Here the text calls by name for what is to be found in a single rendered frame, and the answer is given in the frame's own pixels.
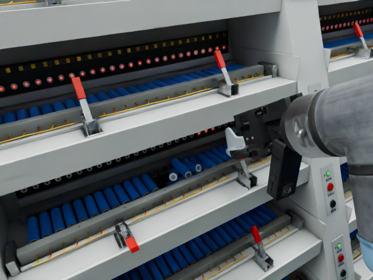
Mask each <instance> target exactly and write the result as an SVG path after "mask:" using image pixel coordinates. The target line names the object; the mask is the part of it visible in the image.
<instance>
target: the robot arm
mask: <svg viewBox="0 0 373 280"><path fill-rule="evenodd" d="M262 108H263V109H262ZM233 117H234V120H235V123H236V128H237V130H238V134H239V137H238V136H236V135H235V133H234V132H233V131H232V129H231V128H229V127H228V128H226V130H225V135H226V141H227V145H228V149H226V153H227V155H228V156H230V157H231V158H232V159H244V158H252V159H255V158H261V157H266V156H269V155H271V163H270V171H269V179H268V186H267V191H266V192H267V193H268V194H269V195H270V196H272V197H273V199H275V200H276V201H279V200H281V199H283V198H285V197H288V196H290V195H292V194H294V193H295V190H296V184H297V181H298V175H299V170H300V165H301V160H302V156H304V157H306V158H325V157H346V159H347V166H348V170H349V177H350V184H351V191H352V198H353V202H354V209H355V216H356V223H357V230H358V233H357V234H356V236H357V238H358V240H359V241H360V246H361V251H362V257H363V260H364V262H365V264H366V266H367V267H368V269H369V270H370V271H372V272H373V73H370V74H367V75H365V76H362V77H359V78H355V79H352V80H350V81H347V82H344V83H340V84H337V85H335V86H332V87H329V88H325V89H322V90H319V91H316V92H313V93H310V94H307V95H304V96H303V94H302V92H301V93H298V94H295V95H292V96H289V97H286V98H283V99H280V100H278V101H275V102H273V103H269V104H266V105H264V106H261V107H258V108H254V109H251V110H249V111H246V112H243V113H240V114H237V115H235V116H233Z"/></svg>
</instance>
